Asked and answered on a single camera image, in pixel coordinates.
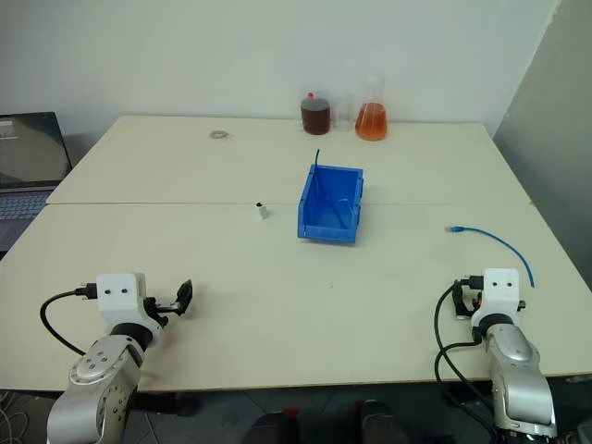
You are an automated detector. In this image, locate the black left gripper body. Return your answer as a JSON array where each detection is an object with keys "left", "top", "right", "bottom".
[{"left": 143, "top": 297, "right": 183, "bottom": 329}]

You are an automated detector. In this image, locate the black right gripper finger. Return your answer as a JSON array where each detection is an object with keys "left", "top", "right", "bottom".
[{"left": 451, "top": 279, "right": 469, "bottom": 321}]

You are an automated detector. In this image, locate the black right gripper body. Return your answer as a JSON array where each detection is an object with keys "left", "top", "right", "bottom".
[{"left": 462, "top": 289, "right": 485, "bottom": 320}]

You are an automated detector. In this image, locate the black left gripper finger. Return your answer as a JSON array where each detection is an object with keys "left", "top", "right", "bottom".
[{"left": 173, "top": 278, "right": 195, "bottom": 321}]

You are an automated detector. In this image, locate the dark rounded shape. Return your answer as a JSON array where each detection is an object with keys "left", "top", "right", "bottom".
[{"left": 247, "top": 408, "right": 302, "bottom": 444}]

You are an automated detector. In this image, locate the blue plastic storage bin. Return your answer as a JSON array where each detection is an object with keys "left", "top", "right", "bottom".
[{"left": 296, "top": 163, "right": 365, "bottom": 245}]

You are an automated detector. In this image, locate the flask with orange liquid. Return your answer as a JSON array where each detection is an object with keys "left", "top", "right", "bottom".
[{"left": 354, "top": 75, "right": 390, "bottom": 142}]

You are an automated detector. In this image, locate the grey laptop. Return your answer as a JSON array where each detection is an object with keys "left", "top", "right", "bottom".
[{"left": 0, "top": 111, "right": 74, "bottom": 254}]

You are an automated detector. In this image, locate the clear plastic beaker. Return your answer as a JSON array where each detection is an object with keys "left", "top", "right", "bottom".
[{"left": 333, "top": 93, "right": 357, "bottom": 133}]

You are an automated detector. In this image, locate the bottle with dark brown liquid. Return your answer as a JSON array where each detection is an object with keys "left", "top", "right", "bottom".
[{"left": 300, "top": 91, "right": 334, "bottom": 137}]

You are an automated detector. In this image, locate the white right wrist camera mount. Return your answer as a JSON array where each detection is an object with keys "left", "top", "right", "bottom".
[{"left": 470, "top": 266, "right": 526, "bottom": 326}]

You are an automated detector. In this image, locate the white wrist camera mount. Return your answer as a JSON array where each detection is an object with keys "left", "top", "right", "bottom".
[
  {"left": 470, "top": 266, "right": 526, "bottom": 326},
  {"left": 95, "top": 272, "right": 150, "bottom": 332}
]

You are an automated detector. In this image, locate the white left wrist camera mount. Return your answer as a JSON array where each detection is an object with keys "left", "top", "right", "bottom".
[{"left": 95, "top": 272, "right": 150, "bottom": 332}]

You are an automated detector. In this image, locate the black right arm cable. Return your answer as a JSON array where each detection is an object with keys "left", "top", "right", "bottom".
[{"left": 433, "top": 275, "right": 501, "bottom": 444}]

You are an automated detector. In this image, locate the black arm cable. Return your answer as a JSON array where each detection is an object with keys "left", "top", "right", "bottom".
[
  {"left": 433, "top": 275, "right": 501, "bottom": 444},
  {"left": 40, "top": 284, "right": 98, "bottom": 357}
]

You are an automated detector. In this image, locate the blue Ethernet cable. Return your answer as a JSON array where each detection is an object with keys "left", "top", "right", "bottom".
[{"left": 444, "top": 224, "right": 537, "bottom": 290}]

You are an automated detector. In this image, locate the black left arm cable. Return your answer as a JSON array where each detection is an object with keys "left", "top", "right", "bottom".
[{"left": 40, "top": 284, "right": 98, "bottom": 357}]

